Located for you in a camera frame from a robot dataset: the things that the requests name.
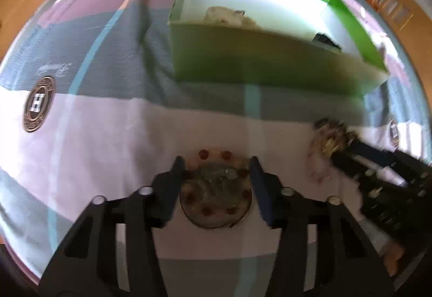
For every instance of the metal bangle with charm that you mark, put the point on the metal bangle with charm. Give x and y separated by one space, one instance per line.
216 195

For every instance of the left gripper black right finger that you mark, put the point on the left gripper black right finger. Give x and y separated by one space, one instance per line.
347 264

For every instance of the gold chain jewelry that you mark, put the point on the gold chain jewelry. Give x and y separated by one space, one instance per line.
331 136

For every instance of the green cardboard box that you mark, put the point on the green cardboard box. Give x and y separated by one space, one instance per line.
280 51

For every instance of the plaid bed sheet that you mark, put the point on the plaid bed sheet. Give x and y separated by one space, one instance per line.
90 106

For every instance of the wooden footboard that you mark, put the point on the wooden footboard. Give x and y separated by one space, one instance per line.
411 25

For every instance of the right hand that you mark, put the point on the right hand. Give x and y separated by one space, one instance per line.
392 254

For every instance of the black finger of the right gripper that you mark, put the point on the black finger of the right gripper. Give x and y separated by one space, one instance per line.
345 160
380 193

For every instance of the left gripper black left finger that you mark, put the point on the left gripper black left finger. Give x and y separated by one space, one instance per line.
84 263

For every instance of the black wrist watch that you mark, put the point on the black wrist watch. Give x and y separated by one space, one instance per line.
325 42

